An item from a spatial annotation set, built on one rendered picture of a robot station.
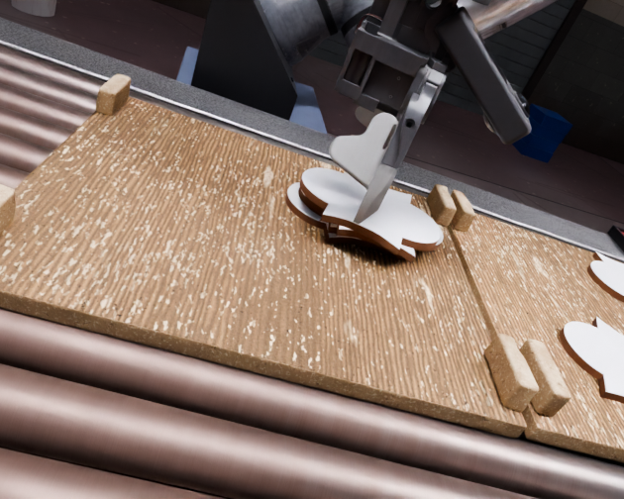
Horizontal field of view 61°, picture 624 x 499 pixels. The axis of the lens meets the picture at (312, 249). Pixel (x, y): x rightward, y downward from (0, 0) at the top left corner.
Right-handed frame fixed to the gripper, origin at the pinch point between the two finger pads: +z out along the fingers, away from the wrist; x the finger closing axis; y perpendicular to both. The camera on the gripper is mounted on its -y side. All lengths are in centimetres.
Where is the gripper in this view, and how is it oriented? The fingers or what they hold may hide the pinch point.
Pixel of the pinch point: (375, 195)
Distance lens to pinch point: 52.0
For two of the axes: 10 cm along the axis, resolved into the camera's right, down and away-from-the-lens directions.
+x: -2.5, 4.6, -8.5
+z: -3.4, 7.8, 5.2
